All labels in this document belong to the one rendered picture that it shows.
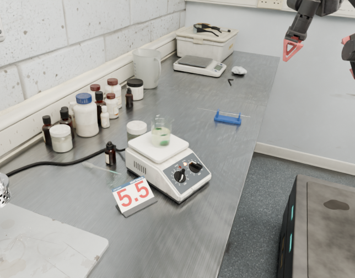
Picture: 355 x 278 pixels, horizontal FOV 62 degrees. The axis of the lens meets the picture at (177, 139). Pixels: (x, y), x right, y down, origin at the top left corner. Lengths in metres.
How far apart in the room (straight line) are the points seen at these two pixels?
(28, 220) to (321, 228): 1.07
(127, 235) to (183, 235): 0.12
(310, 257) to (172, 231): 0.69
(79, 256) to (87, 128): 0.46
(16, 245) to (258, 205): 1.49
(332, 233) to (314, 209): 0.13
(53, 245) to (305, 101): 1.89
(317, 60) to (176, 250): 1.72
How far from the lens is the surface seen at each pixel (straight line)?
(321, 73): 2.16
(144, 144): 0.77
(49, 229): 0.69
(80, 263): 0.62
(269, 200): 1.98
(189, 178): 0.74
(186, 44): 1.83
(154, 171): 0.73
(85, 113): 0.95
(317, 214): 1.42
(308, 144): 2.36
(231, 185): 0.80
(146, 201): 0.72
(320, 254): 1.27
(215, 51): 1.78
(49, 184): 0.82
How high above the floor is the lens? 1.25
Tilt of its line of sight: 31 degrees down
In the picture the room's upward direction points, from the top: 4 degrees clockwise
